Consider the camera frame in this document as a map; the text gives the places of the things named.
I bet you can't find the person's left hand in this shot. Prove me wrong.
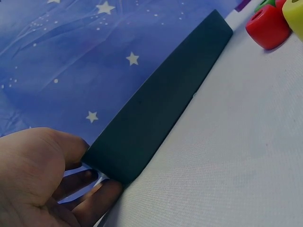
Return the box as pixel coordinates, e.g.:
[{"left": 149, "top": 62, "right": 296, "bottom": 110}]
[{"left": 0, "top": 127, "right": 124, "bottom": 227}]

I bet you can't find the long dark green block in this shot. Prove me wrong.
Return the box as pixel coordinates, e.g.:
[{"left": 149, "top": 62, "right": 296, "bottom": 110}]
[{"left": 81, "top": 9, "right": 234, "bottom": 185}]

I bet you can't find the purple piece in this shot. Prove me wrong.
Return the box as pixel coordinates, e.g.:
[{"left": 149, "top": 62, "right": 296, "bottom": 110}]
[{"left": 234, "top": 0, "right": 250, "bottom": 12}]

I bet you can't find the red cube bead with hole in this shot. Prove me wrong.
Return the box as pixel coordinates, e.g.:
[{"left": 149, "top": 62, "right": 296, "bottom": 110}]
[{"left": 245, "top": 4, "right": 292, "bottom": 51}]

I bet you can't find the green bead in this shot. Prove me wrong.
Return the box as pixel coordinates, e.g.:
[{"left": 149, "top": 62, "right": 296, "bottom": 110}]
[{"left": 254, "top": 0, "right": 276, "bottom": 13}]

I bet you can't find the yellow-green bead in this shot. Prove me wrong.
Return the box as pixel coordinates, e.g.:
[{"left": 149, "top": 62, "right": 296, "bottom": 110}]
[{"left": 281, "top": 0, "right": 303, "bottom": 42}]

